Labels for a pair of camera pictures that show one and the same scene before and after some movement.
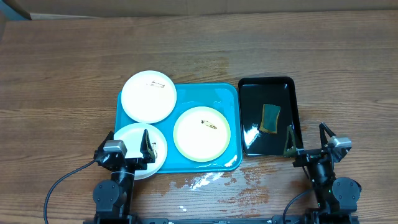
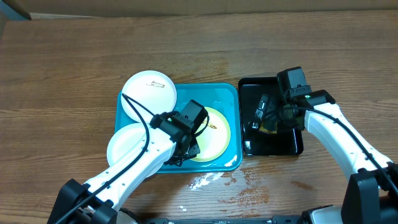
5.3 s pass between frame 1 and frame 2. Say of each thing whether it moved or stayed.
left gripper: moved
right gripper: moved
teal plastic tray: stayed
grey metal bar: stayed
